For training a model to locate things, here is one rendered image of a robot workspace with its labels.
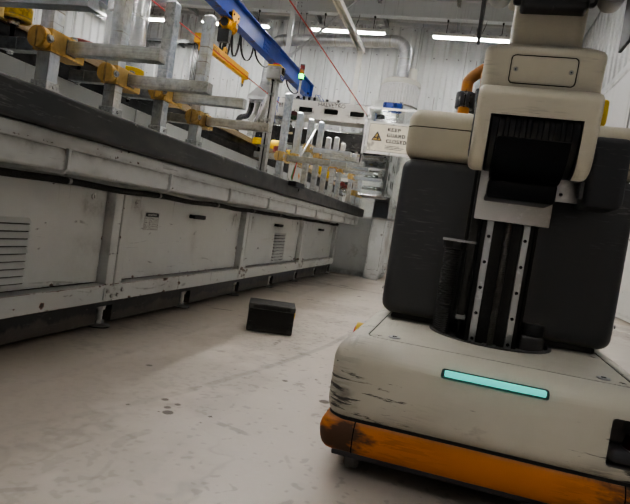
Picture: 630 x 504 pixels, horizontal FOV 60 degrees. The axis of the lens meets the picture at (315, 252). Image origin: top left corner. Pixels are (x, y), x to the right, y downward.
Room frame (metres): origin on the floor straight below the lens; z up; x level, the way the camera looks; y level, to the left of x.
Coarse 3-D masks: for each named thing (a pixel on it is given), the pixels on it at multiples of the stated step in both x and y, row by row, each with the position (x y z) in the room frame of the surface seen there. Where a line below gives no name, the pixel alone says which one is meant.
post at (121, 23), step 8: (120, 0) 1.51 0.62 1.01; (128, 0) 1.52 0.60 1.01; (120, 8) 1.51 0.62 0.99; (128, 8) 1.52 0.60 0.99; (120, 16) 1.51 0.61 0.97; (128, 16) 1.53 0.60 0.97; (112, 24) 1.52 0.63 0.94; (120, 24) 1.51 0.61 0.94; (128, 24) 1.53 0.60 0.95; (112, 32) 1.51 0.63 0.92; (120, 32) 1.51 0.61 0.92; (128, 32) 1.54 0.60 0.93; (112, 40) 1.51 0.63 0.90; (120, 40) 1.51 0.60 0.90; (128, 40) 1.54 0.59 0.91; (112, 64) 1.51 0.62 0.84; (120, 64) 1.52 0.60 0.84; (104, 88) 1.52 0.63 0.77; (112, 88) 1.51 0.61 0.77; (120, 88) 1.53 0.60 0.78; (104, 96) 1.51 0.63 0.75; (112, 96) 1.51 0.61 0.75; (120, 96) 1.54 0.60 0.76; (104, 104) 1.51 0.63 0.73; (112, 104) 1.51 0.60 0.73; (120, 104) 1.54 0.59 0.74
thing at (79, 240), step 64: (0, 64) 1.40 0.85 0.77; (64, 64) 1.62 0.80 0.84; (0, 192) 1.49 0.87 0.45; (64, 192) 1.73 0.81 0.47; (0, 256) 1.51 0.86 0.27; (64, 256) 1.77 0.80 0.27; (128, 256) 2.12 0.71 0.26; (192, 256) 2.65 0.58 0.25; (256, 256) 3.52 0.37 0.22; (320, 256) 5.26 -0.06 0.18; (0, 320) 1.53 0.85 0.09; (64, 320) 1.79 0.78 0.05
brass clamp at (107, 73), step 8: (104, 64) 1.49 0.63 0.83; (104, 72) 1.49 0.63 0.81; (112, 72) 1.48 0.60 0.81; (120, 72) 1.51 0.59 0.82; (128, 72) 1.55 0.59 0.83; (104, 80) 1.49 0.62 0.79; (112, 80) 1.50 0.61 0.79; (120, 80) 1.52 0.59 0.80; (128, 88) 1.55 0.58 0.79; (136, 88) 1.59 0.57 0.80
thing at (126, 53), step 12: (0, 36) 1.35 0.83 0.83; (12, 36) 1.34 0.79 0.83; (0, 48) 1.35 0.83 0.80; (12, 48) 1.34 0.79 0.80; (24, 48) 1.33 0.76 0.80; (72, 48) 1.30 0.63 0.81; (84, 48) 1.29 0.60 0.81; (96, 48) 1.29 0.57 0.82; (108, 48) 1.28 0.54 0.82; (120, 48) 1.27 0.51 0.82; (132, 48) 1.26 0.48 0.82; (144, 48) 1.26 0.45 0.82; (156, 48) 1.25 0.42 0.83; (120, 60) 1.29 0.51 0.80; (132, 60) 1.28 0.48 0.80; (144, 60) 1.26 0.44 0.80; (156, 60) 1.25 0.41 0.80
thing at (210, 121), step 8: (168, 120) 2.07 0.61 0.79; (176, 120) 2.06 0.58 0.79; (184, 120) 2.05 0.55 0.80; (208, 120) 2.03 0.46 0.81; (216, 120) 2.02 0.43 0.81; (224, 120) 2.02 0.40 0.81; (232, 120) 2.01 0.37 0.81; (240, 120) 2.00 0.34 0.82; (232, 128) 2.02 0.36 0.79; (240, 128) 2.00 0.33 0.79; (248, 128) 1.99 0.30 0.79; (256, 128) 1.99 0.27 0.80; (264, 128) 1.98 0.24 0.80
